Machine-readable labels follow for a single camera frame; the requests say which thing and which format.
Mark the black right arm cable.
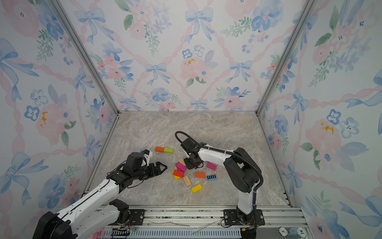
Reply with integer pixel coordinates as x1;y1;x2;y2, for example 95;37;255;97
174;131;265;192

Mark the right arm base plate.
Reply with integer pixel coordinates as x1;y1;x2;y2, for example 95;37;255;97
223;209;265;227

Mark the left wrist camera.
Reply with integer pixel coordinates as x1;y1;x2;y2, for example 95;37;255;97
141;149;153;160

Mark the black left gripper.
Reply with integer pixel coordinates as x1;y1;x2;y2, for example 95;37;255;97
134;160;168;180

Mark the aluminium left corner post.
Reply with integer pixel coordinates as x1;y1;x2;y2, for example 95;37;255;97
49;0;120;116

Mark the tan wooden block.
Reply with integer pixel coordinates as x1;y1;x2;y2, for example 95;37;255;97
179;158;186;166

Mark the aluminium corner post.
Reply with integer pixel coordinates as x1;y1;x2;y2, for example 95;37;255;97
49;0;120;116
256;0;317;117

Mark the orange block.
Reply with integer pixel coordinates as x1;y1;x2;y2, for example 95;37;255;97
155;147;165;152
195;172;206;179

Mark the red block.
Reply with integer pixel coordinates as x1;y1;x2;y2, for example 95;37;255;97
173;170;184;178

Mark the green block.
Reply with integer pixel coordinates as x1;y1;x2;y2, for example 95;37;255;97
163;147;174;154

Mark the yellow block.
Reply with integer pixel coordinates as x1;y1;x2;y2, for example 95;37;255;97
172;170;181;180
192;184;203;193

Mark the magenta block on pile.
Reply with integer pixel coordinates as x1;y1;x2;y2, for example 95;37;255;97
175;162;187;172

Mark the aluminium right corner post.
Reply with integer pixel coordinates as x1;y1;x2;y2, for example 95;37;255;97
256;0;317;117

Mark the blue slotted block near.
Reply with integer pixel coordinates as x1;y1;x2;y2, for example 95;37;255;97
206;174;217;181

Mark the aluminium front rail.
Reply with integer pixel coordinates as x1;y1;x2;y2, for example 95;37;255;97
129;206;307;228

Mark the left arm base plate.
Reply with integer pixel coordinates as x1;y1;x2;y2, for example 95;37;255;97
126;209;146;226

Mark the yellow block front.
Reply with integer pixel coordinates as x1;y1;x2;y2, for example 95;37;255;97
192;184;203;193

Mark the striped natural wood block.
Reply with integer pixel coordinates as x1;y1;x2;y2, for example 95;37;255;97
183;176;192;187

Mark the pink alarm clock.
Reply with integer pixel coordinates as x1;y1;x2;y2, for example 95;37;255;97
89;229;104;239

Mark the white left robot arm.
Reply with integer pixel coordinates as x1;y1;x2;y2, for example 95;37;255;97
33;150;168;239

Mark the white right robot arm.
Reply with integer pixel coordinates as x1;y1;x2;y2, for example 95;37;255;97
181;138;264;225

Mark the magenta block flat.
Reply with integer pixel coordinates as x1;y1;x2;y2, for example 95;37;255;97
207;162;217;170

